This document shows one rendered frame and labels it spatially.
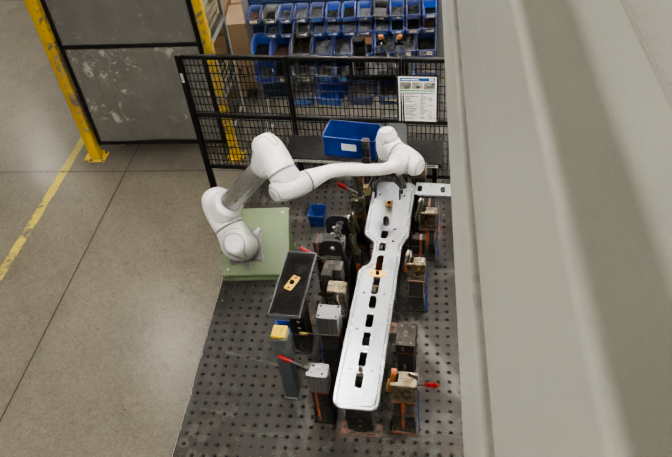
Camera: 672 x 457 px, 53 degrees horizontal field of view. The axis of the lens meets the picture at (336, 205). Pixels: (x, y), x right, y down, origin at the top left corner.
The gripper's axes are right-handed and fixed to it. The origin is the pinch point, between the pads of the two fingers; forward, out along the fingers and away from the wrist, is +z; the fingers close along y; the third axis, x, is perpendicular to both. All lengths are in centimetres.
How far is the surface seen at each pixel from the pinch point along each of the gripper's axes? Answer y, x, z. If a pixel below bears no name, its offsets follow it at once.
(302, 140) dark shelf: -56, 49, 6
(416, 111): 10, 54, -15
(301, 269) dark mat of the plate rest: -32, -62, -8
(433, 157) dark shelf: 20.9, 37.7, 4.0
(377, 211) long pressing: -5.0, -4.7, 7.5
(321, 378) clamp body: -14, -109, 2
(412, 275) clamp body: 16.4, -43.9, 10.3
